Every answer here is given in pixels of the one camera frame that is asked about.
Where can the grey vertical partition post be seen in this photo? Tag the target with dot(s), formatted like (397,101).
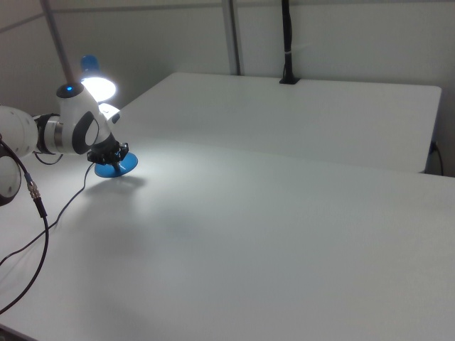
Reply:
(232,35)

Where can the blue desk lamp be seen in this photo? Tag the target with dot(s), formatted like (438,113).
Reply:
(129,163)

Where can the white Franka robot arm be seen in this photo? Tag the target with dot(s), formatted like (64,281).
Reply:
(21,133)

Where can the black clamped pole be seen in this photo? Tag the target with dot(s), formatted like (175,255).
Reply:
(288,42)

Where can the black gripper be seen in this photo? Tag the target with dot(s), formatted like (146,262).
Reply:
(106,153)

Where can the grey slanted metal post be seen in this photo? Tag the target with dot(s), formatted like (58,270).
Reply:
(58,42)

